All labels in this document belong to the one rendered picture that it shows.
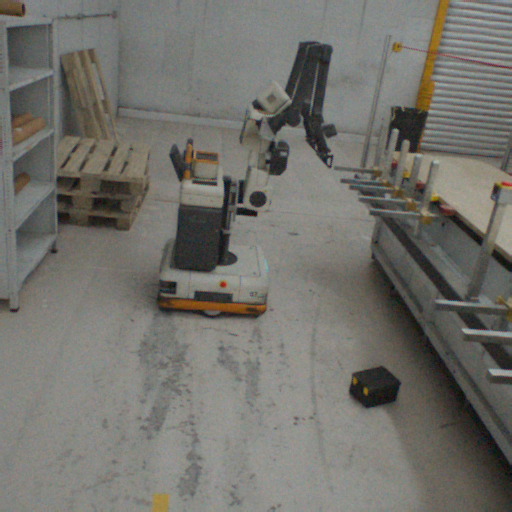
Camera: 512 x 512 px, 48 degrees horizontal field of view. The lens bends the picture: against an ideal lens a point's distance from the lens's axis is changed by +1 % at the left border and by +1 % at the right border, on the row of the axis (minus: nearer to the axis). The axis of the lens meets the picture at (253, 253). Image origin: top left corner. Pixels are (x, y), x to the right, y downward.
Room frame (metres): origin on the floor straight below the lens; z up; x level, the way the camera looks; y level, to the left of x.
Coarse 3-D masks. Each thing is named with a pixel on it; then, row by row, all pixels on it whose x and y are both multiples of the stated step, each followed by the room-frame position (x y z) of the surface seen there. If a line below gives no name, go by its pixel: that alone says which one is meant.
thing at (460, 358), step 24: (456, 216) 3.05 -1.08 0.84; (384, 240) 4.16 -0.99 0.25; (456, 240) 2.96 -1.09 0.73; (480, 240) 2.72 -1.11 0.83; (384, 264) 3.95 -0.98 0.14; (408, 264) 3.58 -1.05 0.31; (504, 264) 2.46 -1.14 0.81; (408, 288) 3.51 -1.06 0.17; (504, 288) 2.40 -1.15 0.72; (408, 312) 3.39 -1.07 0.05; (432, 312) 3.05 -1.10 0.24; (432, 336) 2.93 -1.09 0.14; (456, 336) 2.74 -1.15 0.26; (456, 360) 2.65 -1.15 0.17; (480, 360) 2.46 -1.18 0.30; (456, 384) 2.59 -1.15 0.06; (480, 384) 2.41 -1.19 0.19; (480, 408) 2.29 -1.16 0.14; (504, 408) 2.17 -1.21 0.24; (504, 432) 2.09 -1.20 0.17; (504, 456) 2.05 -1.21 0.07
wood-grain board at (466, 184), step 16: (432, 160) 4.22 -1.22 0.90; (448, 160) 4.29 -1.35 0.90; (464, 160) 4.36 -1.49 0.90; (480, 160) 4.43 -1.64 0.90; (448, 176) 3.74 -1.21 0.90; (464, 176) 3.80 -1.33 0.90; (480, 176) 3.87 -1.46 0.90; (496, 176) 3.93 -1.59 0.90; (448, 192) 3.31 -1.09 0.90; (464, 192) 3.36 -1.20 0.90; (480, 192) 3.41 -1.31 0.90; (464, 208) 3.01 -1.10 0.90; (480, 208) 3.05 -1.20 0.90; (480, 224) 2.75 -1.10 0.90; (496, 240) 2.53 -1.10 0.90
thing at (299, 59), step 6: (300, 42) 3.60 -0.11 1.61; (306, 42) 3.57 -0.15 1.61; (312, 42) 3.57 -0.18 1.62; (318, 42) 3.57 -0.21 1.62; (300, 48) 3.57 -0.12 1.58; (300, 54) 3.57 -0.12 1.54; (294, 60) 3.59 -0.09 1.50; (300, 60) 3.57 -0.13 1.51; (294, 66) 3.57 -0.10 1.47; (300, 66) 3.58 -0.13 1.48; (294, 72) 3.57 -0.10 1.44; (300, 72) 3.58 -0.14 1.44; (288, 78) 3.60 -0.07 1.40; (294, 78) 3.57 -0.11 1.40; (288, 84) 3.57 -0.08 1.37; (294, 84) 3.57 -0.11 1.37; (288, 90) 3.57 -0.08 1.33; (288, 96) 3.56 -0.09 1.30; (288, 108) 3.55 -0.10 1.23
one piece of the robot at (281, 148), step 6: (276, 138) 3.27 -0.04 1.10; (276, 144) 3.27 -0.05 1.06; (282, 144) 3.40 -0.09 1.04; (288, 144) 3.40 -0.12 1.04; (276, 150) 3.25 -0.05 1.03; (282, 150) 3.25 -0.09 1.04; (288, 150) 3.25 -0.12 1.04; (270, 156) 3.25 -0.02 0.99; (276, 156) 3.25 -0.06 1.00; (282, 156) 3.24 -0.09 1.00; (288, 156) 3.26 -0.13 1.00; (270, 162) 3.24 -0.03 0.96; (276, 162) 3.25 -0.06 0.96; (282, 162) 3.25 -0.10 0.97; (270, 168) 3.24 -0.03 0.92; (276, 168) 3.25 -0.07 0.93; (282, 168) 3.25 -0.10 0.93; (270, 174) 3.24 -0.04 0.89; (276, 174) 3.25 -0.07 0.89
